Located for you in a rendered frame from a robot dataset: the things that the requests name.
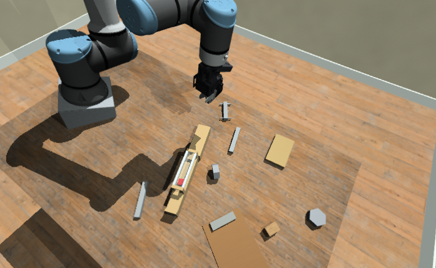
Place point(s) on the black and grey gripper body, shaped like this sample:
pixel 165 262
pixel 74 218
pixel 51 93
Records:
pixel 207 79

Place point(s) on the small wooden block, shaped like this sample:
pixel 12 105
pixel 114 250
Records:
pixel 271 229

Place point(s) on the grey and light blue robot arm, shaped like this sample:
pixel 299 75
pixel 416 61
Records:
pixel 79 58

